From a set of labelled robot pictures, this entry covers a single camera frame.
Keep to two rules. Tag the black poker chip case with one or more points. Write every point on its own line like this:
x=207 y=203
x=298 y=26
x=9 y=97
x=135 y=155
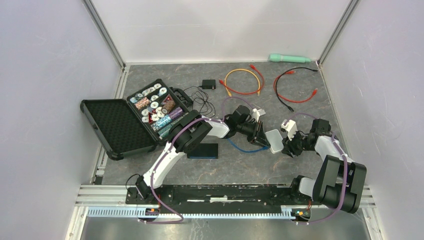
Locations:
x=136 y=124

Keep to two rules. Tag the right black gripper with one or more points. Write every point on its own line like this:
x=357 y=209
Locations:
x=289 y=148

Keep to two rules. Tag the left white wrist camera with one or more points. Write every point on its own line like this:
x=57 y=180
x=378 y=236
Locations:
x=257 y=113

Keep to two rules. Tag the white slotted cable duct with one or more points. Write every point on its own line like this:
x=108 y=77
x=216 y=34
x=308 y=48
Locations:
x=153 y=213

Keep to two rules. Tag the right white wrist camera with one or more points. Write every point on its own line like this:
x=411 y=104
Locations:
x=290 y=127

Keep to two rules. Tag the black power adapter with cord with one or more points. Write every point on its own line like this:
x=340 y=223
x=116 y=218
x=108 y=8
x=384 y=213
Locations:
x=200 y=97

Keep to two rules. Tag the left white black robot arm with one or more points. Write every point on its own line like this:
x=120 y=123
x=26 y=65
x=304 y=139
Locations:
x=188 y=133

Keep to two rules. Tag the black network switch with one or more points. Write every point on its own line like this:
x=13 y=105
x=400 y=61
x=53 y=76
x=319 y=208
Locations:
x=205 y=151

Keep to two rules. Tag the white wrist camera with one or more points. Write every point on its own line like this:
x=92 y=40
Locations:
x=257 y=113
x=290 y=127

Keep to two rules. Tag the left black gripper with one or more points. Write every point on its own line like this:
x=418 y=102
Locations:
x=258 y=136

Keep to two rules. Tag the white plastic box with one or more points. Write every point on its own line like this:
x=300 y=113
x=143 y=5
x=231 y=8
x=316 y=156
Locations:
x=275 y=140

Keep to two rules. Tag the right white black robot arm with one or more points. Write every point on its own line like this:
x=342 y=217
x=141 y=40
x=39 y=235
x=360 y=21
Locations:
x=340 y=181

